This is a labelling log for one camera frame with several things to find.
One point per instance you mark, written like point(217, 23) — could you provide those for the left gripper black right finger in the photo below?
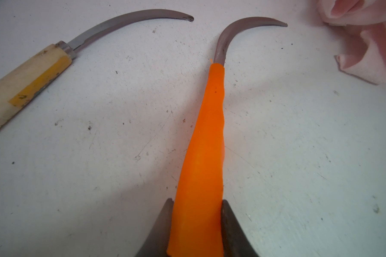
point(235, 242)

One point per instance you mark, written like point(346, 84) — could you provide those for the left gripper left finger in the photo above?
point(157, 241)

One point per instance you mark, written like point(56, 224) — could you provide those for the orange handled sickle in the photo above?
point(196, 229)

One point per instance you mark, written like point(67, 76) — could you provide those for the wooden handled sickle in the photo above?
point(27, 81)

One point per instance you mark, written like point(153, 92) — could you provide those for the pink terry rag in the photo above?
point(366, 22)

